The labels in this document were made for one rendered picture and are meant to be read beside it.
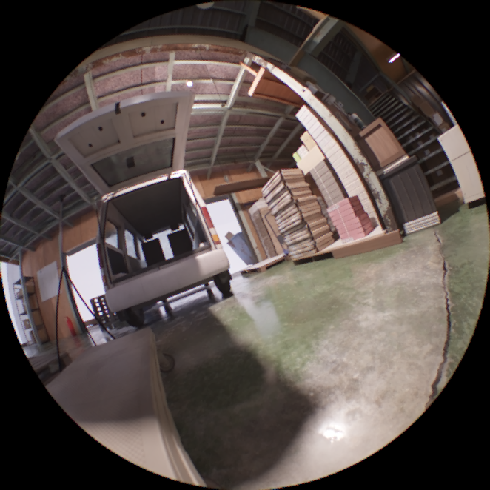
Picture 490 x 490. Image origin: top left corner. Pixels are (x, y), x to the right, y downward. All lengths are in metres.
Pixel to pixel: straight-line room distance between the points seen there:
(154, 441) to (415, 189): 1.49
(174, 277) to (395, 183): 2.04
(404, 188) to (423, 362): 1.15
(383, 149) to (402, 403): 1.38
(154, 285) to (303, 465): 1.57
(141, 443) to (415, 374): 0.43
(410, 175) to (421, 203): 0.21
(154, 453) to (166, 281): 1.49
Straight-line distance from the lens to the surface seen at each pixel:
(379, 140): 1.44
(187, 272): 1.57
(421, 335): 0.48
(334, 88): 2.71
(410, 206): 1.38
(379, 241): 1.30
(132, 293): 1.69
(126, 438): 0.24
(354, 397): 0.39
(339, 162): 1.94
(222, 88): 3.01
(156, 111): 1.59
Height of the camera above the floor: 0.34
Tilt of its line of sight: 4 degrees up
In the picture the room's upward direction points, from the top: 22 degrees counter-clockwise
